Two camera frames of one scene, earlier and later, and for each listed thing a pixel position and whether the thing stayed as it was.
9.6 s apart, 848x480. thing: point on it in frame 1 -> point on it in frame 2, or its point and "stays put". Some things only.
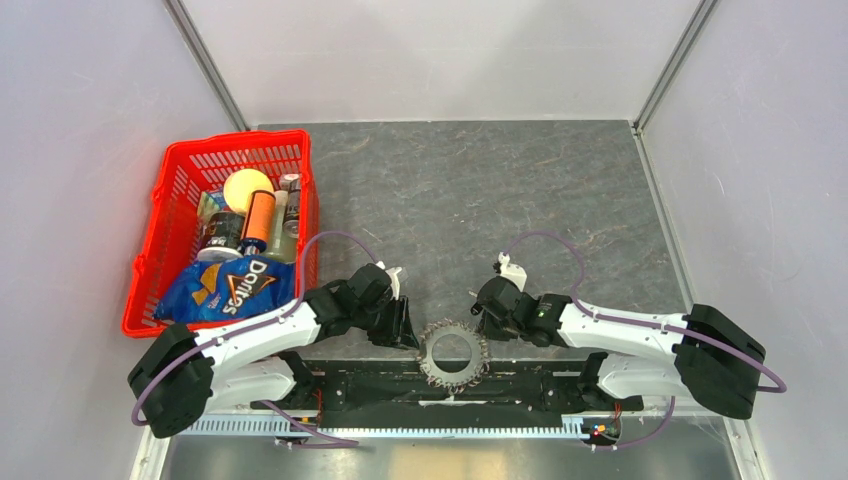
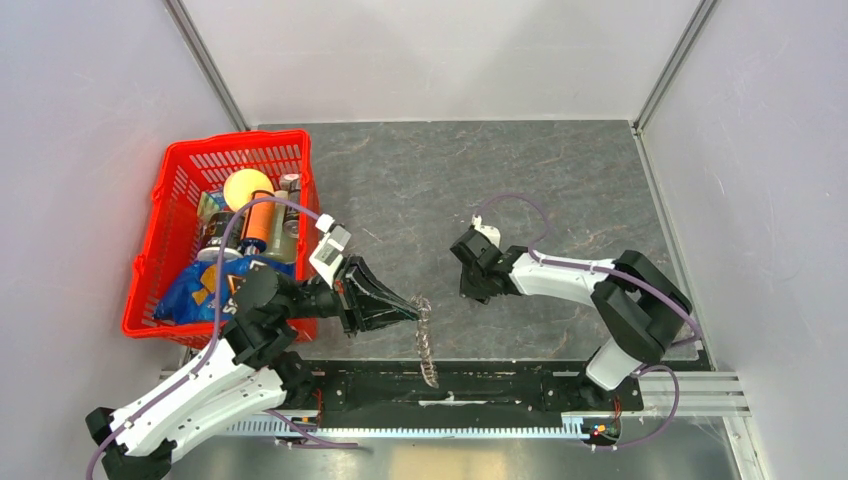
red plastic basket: [169, 218] stays put
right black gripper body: [488, 332] -> [472, 283]
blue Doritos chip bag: [227, 288] stays put
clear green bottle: [283, 247] stays put
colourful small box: [209, 204] stays put
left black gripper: [399, 332] -> [353, 279]
